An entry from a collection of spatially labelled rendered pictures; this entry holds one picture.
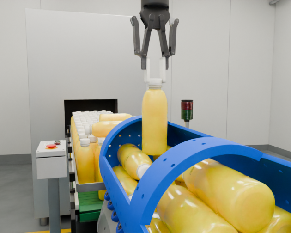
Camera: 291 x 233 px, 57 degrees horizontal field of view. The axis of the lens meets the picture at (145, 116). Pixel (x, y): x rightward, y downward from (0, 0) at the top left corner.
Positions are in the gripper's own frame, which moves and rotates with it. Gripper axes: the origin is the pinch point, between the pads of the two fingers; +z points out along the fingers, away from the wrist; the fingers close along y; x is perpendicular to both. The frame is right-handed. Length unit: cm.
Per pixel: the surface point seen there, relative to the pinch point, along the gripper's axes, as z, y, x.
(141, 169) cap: 23.9, -7.0, -11.2
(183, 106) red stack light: 15, 33, 53
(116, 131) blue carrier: 17.1, -10.1, 4.9
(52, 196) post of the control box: 47, -30, 34
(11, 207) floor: 140, -88, 243
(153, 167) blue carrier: 16.8, -10.3, -30.8
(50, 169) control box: 34, -30, 26
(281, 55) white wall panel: -47, 373, 358
